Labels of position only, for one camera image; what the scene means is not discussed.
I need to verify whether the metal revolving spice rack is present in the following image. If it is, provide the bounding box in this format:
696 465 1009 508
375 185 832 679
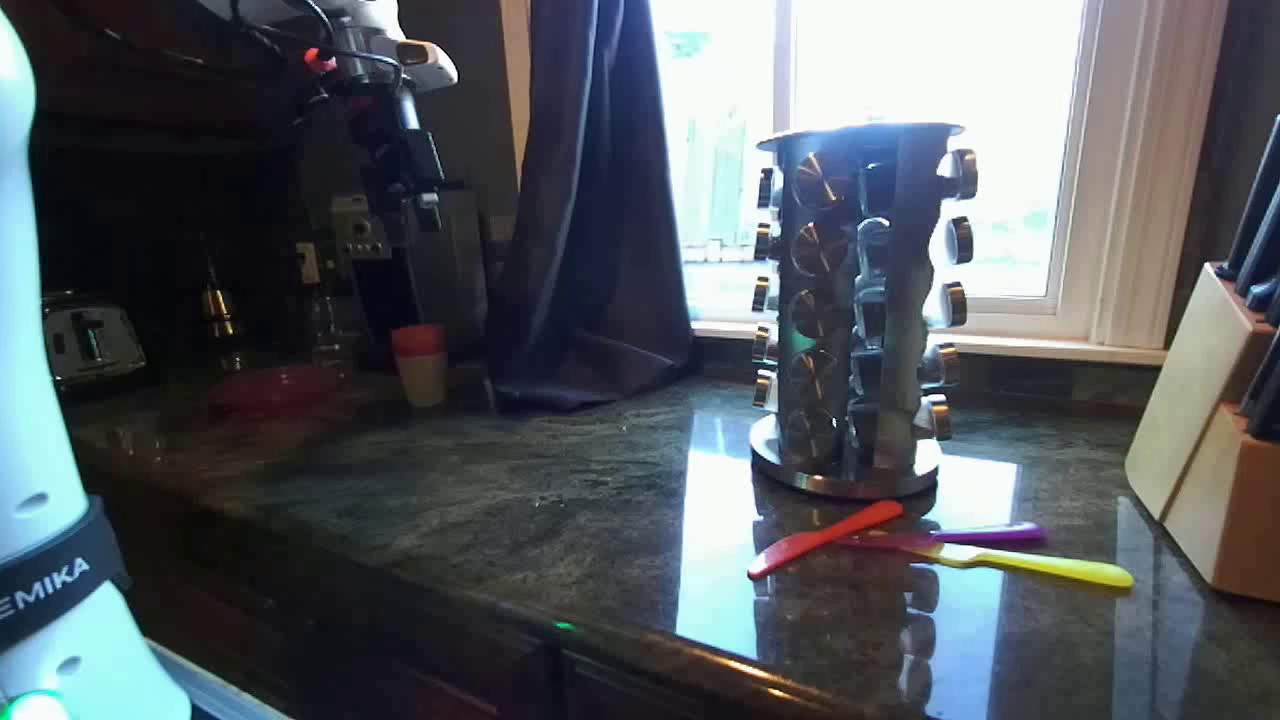
743 119 983 505

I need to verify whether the dark glass bottle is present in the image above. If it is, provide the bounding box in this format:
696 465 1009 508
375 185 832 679
293 238 331 363
195 257 242 373

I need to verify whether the black knife handle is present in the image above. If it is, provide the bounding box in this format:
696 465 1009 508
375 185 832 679
1236 327 1280 450
1217 116 1280 287
1236 185 1280 317

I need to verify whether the red plastic knife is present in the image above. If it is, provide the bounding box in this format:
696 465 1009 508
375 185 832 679
743 495 912 586

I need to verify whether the white framed window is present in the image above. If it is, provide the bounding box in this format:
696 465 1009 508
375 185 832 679
644 0 1236 370

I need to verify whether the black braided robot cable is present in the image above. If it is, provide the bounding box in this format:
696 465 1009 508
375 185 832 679
219 0 344 72

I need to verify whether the yellow marker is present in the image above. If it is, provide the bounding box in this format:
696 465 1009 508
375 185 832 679
916 536 1141 595

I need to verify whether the red plate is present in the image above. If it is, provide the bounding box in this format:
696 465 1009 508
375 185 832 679
206 363 341 421

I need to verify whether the purple plastic knife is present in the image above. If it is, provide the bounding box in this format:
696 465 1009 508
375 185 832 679
853 522 1053 557

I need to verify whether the silver toaster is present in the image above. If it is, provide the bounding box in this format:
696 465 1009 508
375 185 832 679
41 292 151 392

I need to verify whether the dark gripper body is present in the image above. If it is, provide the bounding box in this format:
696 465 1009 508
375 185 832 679
378 84 453 201

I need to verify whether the dark blue curtain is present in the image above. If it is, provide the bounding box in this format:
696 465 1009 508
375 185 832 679
481 0 700 416

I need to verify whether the small red-capped bottle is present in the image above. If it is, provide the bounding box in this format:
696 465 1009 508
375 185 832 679
395 353 453 414

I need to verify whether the wooden knife block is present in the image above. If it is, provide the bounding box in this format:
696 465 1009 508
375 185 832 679
1119 261 1280 608

